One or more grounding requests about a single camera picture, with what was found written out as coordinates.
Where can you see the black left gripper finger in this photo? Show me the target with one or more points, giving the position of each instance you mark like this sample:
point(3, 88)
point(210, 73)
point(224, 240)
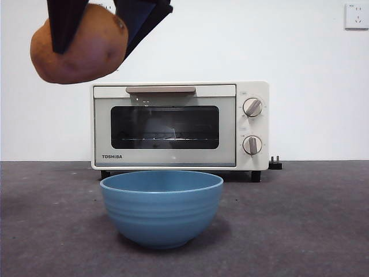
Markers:
point(141, 26)
point(64, 23)

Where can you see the brown potato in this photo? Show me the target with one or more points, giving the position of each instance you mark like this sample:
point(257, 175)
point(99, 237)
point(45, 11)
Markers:
point(86, 57)

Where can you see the glass oven door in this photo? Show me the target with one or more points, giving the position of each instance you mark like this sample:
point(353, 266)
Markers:
point(164, 157)

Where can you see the blue bowl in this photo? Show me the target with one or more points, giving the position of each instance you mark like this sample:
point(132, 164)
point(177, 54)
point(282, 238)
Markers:
point(161, 216)

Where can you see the cream toaster oven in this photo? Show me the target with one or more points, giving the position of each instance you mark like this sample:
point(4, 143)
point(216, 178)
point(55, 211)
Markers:
point(253, 86)

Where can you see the beige oven knob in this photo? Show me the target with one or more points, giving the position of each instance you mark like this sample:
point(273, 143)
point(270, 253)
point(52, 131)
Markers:
point(252, 107)
point(252, 145)

